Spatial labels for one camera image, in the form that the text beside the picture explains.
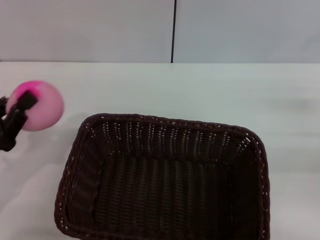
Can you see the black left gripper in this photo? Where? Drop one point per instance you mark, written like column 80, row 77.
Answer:
column 10, row 132

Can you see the dark brown woven basket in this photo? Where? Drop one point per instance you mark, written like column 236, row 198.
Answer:
column 160, row 185

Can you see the black wall panel strip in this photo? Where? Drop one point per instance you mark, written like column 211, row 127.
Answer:
column 173, row 32

